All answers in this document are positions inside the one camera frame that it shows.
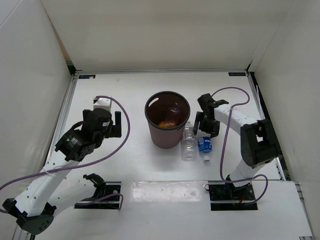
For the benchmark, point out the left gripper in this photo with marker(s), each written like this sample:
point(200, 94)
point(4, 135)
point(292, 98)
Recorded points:
point(116, 128)

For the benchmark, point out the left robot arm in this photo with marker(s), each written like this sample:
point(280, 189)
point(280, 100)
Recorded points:
point(38, 205)

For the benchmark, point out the blue label plastic bottle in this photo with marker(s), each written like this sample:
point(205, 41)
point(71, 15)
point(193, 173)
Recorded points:
point(205, 148)

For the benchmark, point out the orange plastic bottle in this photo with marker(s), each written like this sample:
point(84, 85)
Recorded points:
point(167, 124)

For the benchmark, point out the clear plastic bottle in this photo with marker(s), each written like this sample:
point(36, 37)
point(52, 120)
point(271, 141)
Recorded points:
point(173, 114)

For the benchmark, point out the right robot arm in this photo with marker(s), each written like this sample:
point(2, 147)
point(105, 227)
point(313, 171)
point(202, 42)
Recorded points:
point(258, 141)

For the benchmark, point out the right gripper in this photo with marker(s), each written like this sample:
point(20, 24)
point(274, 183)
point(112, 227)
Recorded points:
point(214, 130)

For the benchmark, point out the clear labelled water bottle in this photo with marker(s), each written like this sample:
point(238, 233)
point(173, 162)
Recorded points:
point(188, 143)

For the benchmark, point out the maroon plastic bin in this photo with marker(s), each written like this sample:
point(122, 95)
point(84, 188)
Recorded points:
point(155, 111)

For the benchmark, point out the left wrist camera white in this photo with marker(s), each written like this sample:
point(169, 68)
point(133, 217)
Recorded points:
point(102, 103)

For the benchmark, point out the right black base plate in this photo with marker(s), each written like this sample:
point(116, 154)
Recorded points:
point(225, 197)

